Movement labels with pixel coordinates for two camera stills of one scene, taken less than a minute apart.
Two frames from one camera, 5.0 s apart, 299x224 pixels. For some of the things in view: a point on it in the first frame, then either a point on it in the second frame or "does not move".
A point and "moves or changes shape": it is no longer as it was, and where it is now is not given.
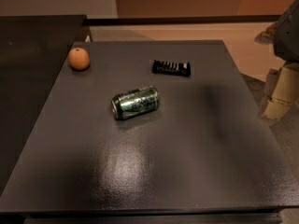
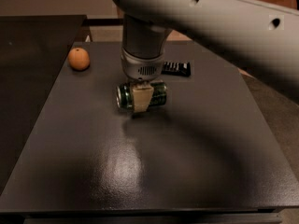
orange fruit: x=78 y=59 does not move
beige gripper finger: x=283 y=91 to x=142 y=69
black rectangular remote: x=171 y=67 does not move
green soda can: x=135 y=103 moves or changes shape
